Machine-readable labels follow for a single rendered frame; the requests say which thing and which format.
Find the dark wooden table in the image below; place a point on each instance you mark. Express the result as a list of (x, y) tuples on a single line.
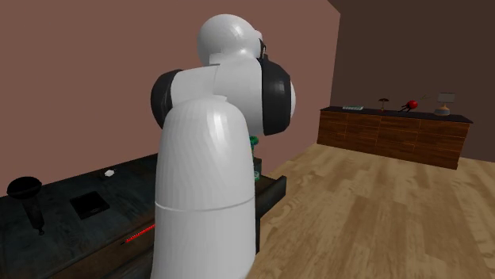
[(69, 239)]

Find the brown wooden sideboard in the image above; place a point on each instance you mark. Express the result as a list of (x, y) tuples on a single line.
[(390, 135)]

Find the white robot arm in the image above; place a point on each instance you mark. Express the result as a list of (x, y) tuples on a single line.
[(205, 162)]

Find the green plant in pot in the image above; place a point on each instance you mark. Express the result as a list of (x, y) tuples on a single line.
[(256, 162)]

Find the small white round object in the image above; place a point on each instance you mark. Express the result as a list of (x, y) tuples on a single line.
[(109, 173)]

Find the black funnel-shaped vase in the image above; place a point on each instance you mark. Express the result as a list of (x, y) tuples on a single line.
[(29, 197)]

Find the black flat square pad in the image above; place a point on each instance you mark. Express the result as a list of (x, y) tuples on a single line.
[(89, 204)]

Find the red thin pen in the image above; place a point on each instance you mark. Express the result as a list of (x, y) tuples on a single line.
[(141, 233)]

